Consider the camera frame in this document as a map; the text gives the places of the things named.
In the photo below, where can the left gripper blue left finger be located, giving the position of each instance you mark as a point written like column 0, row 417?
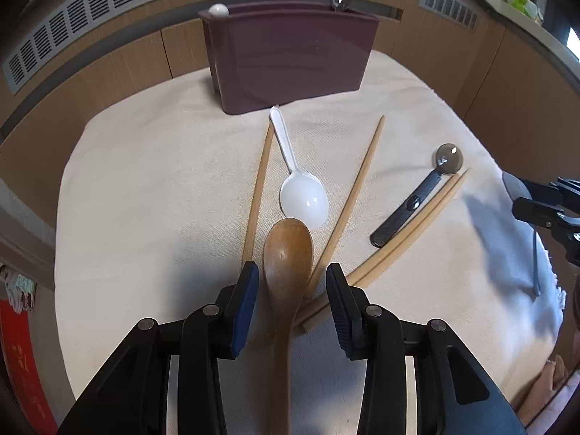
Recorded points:
column 241, row 306

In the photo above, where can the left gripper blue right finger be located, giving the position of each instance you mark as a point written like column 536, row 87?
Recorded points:
column 344, row 310

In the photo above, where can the wooden chopstick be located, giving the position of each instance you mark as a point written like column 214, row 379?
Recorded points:
column 248, row 248
column 408, row 240
column 403, row 230
column 346, row 212

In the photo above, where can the wooden spoon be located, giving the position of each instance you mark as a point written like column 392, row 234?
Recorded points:
column 287, row 268

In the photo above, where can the white plastic spoon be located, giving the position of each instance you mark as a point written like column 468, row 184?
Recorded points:
column 302, row 196

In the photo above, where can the small white ball-end scoop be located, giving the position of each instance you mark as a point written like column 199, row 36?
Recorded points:
column 219, row 11

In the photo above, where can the cream table cloth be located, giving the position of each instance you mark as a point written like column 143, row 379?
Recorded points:
column 155, row 201

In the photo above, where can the green items on counter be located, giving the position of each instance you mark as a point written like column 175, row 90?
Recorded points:
column 528, row 8

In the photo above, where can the slippers on floor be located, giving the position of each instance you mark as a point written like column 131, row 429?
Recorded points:
column 20, row 291

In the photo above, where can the small grey vent grille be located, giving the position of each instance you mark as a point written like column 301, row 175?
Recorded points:
column 452, row 10

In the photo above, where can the maroon plastic utensil holder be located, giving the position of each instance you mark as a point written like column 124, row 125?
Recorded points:
column 277, row 52

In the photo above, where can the long grey vent grille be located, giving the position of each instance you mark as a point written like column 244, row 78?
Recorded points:
column 136, row 4

